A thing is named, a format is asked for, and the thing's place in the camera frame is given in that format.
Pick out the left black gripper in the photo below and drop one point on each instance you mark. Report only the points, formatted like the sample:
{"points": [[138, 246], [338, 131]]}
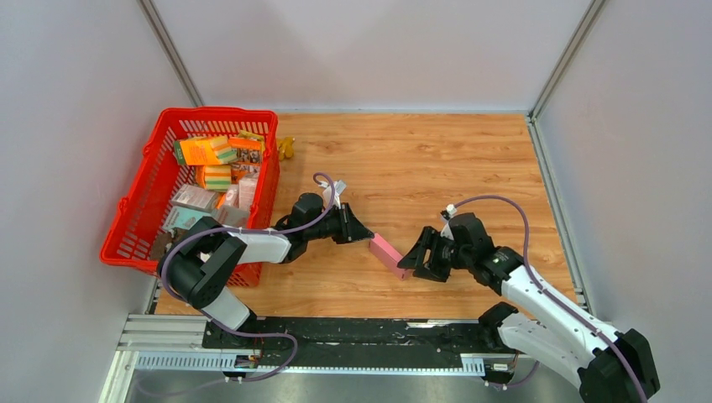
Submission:
{"points": [[351, 229]]}

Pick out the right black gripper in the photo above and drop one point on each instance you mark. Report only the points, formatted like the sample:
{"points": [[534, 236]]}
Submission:
{"points": [[430, 239]]}

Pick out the pink paper box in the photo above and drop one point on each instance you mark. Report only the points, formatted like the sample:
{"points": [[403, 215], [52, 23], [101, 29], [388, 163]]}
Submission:
{"points": [[388, 256]]}

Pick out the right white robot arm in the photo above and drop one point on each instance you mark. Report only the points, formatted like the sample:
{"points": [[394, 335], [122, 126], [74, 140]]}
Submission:
{"points": [[603, 363]]}

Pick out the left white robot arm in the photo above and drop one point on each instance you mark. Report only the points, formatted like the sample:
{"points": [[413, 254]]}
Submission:
{"points": [[197, 268]]}

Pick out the yellow banana toy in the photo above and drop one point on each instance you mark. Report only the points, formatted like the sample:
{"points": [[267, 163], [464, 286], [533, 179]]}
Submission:
{"points": [[285, 148]]}

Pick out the orange green sponge pack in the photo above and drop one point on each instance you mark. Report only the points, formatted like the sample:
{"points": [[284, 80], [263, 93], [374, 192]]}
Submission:
{"points": [[204, 151]]}

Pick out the teal snack packet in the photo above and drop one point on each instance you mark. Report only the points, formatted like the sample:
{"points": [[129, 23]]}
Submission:
{"points": [[182, 218]]}

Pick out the brown crumpled packet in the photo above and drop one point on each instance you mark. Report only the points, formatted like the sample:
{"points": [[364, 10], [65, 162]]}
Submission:
{"points": [[160, 246]]}

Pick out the red plastic basket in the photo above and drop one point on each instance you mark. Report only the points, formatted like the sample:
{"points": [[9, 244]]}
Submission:
{"points": [[142, 212]]}

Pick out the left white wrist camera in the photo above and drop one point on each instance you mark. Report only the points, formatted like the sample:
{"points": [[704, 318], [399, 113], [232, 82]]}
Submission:
{"points": [[332, 192]]}

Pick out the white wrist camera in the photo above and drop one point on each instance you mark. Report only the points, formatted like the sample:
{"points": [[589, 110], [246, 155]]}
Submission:
{"points": [[448, 212], [332, 192]]}

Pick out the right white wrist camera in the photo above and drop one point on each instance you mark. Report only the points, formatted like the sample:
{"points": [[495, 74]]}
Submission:
{"points": [[448, 212]]}

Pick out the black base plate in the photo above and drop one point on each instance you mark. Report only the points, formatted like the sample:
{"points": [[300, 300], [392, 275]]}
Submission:
{"points": [[373, 343]]}

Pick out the aluminium frame rail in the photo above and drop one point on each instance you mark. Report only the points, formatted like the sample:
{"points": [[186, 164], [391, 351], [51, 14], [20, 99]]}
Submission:
{"points": [[175, 342]]}

